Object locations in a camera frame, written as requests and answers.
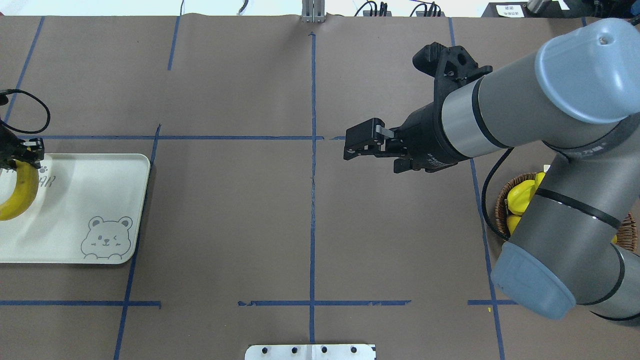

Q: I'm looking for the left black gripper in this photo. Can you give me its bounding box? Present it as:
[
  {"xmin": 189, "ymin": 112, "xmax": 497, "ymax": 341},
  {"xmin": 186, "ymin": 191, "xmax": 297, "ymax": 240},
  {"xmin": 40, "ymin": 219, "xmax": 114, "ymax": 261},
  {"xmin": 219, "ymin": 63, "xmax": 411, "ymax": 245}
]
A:
[{"xmin": 0, "ymin": 125, "xmax": 45, "ymax": 171}]

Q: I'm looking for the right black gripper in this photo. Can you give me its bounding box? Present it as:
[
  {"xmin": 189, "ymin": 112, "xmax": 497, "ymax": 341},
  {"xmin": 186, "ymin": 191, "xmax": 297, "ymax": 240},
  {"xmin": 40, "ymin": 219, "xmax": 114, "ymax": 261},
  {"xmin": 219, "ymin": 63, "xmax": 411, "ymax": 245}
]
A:
[{"xmin": 343, "ymin": 103, "xmax": 471, "ymax": 174}]

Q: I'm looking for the yellow banana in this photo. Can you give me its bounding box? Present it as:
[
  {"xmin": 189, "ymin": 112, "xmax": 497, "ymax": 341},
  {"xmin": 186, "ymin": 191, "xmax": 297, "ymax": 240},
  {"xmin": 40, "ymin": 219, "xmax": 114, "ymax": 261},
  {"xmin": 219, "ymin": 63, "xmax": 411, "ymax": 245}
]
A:
[
  {"xmin": 0, "ymin": 160, "xmax": 39, "ymax": 221},
  {"xmin": 533, "ymin": 171, "xmax": 546, "ymax": 191}
]

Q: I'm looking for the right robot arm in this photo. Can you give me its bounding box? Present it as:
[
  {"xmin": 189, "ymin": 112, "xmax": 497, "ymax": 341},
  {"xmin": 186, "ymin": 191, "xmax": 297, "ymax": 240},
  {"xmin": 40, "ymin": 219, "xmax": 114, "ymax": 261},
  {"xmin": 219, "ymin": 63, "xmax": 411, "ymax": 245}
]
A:
[{"xmin": 343, "ymin": 18, "xmax": 640, "ymax": 328}]

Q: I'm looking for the cream bear plate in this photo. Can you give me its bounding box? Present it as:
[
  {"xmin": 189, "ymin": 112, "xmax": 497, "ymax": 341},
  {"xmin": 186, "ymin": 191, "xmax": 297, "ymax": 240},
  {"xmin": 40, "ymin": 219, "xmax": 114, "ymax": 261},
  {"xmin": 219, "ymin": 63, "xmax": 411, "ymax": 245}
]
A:
[{"xmin": 0, "ymin": 153, "xmax": 151, "ymax": 265}]

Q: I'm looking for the brown wicker basket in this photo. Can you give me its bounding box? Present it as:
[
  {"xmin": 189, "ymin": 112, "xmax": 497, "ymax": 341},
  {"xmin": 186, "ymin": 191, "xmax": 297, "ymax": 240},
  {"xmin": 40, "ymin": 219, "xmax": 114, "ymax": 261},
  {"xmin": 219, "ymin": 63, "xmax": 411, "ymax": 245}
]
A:
[{"xmin": 494, "ymin": 172, "xmax": 639, "ymax": 252}]

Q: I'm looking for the yellow mango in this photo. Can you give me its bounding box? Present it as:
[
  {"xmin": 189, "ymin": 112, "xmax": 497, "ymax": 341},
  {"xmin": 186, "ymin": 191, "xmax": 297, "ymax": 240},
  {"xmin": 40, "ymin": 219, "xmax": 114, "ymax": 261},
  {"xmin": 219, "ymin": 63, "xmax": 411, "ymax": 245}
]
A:
[{"xmin": 506, "ymin": 179, "xmax": 537, "ymax": 216}]

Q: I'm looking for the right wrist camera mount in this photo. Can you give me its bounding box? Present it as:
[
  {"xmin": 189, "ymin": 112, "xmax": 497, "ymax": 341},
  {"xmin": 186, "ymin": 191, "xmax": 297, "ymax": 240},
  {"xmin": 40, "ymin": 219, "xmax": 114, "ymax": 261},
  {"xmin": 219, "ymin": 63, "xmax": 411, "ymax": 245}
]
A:
[{"xmin": 412, "ymin": 42, "xmax": 494, "ymax": 101}]

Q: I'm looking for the aluminium frame post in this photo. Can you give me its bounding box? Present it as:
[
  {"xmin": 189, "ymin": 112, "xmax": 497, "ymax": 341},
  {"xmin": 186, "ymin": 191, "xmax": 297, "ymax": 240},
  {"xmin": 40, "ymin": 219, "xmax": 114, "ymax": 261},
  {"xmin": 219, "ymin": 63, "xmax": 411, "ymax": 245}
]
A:
[{"xmin": 301, "ymin": 0, "xmax": 327, "ymax": 23}]

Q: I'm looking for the white camera stand post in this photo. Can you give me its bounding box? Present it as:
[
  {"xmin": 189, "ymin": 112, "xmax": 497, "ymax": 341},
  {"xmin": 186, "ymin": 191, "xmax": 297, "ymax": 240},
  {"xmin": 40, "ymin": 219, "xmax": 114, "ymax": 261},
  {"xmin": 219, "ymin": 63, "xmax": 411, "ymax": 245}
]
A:
[{"xmin": 244, "ymin": 343, "xmax": 377, "ymax": 360}]

